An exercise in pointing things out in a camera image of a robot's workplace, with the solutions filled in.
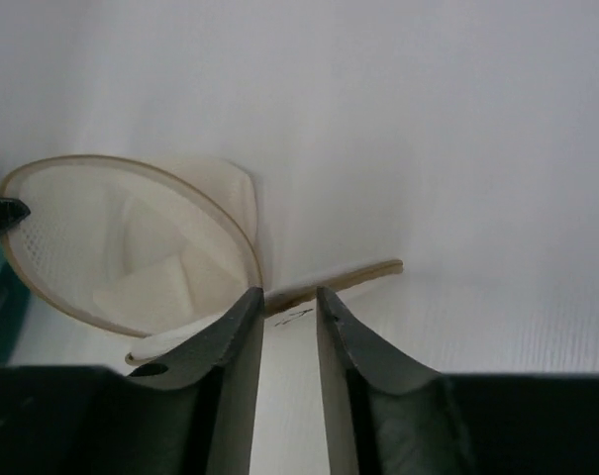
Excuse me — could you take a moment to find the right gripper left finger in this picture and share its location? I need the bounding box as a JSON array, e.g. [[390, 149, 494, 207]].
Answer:
[[129, 287, 264, 474]]

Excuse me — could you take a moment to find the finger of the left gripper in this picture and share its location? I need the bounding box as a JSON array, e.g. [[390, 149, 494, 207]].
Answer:
[[0, 198, 31, 237]]

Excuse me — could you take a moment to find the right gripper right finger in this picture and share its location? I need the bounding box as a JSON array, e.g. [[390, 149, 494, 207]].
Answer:
[[316, 288, 457, 474]]

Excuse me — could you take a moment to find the beige mesh laundry bag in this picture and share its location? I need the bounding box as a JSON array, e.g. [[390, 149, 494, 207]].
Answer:
[[0, 153, 404, 370]]

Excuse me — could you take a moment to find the teal plastic basket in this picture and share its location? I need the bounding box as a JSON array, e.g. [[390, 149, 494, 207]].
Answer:
[[0, 242, 31, 365]]

